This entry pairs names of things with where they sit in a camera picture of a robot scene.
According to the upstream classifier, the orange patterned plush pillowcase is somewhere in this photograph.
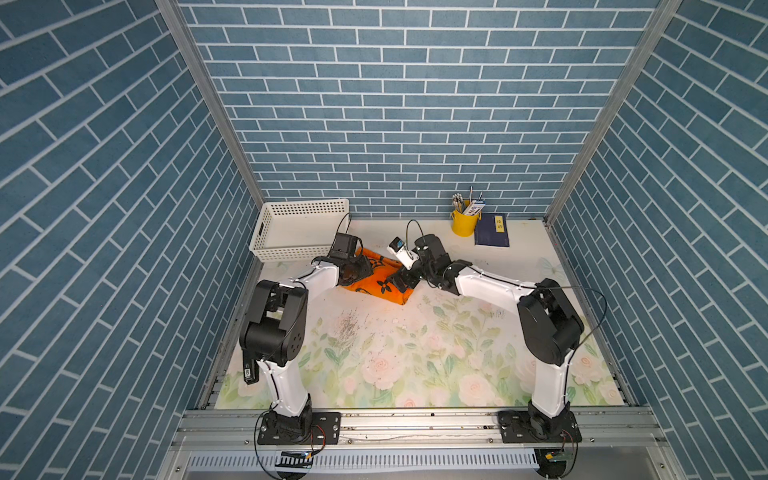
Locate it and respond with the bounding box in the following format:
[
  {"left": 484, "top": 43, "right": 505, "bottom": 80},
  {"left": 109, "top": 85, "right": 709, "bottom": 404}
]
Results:
[{"left": 345, "top": 248, "right": 413, "bottom": 305}]

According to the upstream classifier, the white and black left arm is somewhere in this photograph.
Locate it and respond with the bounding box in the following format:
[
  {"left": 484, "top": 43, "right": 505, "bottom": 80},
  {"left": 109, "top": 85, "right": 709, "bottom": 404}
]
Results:
[{"left": 239, "top": 254, "right": 372, "bottom": 420}]

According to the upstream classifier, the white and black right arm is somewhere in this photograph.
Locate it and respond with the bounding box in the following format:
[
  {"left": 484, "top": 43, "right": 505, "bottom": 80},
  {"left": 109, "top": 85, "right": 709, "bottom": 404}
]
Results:
[{"left": 387, "top": 234, "right": 584, "bottom": 421}]

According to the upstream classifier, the yellow bucket pen holder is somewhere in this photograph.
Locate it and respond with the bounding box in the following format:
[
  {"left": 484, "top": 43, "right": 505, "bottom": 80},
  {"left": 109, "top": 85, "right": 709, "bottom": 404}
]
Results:
[{"left": 451, "top": 210, "right": 481, "bottom": 237}]

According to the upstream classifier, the dark blue book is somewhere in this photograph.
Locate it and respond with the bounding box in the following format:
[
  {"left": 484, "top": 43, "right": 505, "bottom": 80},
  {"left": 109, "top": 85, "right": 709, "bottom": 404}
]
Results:
[{"left": 474, "top": 213, "right": 510, "bottom": 248}]

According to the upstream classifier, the blue white pencil box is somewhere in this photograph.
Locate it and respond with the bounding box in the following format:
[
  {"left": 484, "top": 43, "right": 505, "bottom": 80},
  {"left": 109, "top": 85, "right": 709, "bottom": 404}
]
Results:
[{"left": 462, "top": 199, "right": 485, "bottom": 217}]

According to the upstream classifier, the white perforated plastic basket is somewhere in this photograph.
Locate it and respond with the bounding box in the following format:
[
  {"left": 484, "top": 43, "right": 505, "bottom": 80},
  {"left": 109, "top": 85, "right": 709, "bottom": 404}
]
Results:
[{"left": 249, "top": 198, "right": 349, "bottom": 263}]

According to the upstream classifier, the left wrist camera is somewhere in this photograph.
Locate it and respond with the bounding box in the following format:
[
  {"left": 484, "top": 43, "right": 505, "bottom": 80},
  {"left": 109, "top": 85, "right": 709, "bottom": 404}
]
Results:
[{"left": 328, "top": 232, "right": 362, "bottom": 260}]

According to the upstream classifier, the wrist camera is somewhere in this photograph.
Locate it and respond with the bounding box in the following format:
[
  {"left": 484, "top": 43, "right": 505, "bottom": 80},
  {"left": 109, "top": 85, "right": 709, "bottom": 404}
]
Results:
[
  {"left": 387, "top": 237, "right": 419, "bottom": 270},
  {"left": 328, "top": 232, "right": 362, "bottom": 260}
]

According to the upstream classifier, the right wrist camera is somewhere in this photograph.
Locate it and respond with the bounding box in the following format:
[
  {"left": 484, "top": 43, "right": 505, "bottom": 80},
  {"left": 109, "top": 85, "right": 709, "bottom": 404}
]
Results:
[{"left": 387, "top": 237, "right": 419, "bottom": 270}]

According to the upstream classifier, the white slotted cable duct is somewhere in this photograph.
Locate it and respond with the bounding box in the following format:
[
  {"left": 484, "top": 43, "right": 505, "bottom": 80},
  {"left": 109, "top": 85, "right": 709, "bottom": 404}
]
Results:
[{"left": 186, "top": 448, "right": 539, "bottom": 474}]

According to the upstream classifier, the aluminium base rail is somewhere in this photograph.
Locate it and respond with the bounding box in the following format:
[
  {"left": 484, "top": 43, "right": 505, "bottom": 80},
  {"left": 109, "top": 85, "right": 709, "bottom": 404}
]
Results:
[{"left": 171, "top": 406, "right": 665, "bottom": 450}]

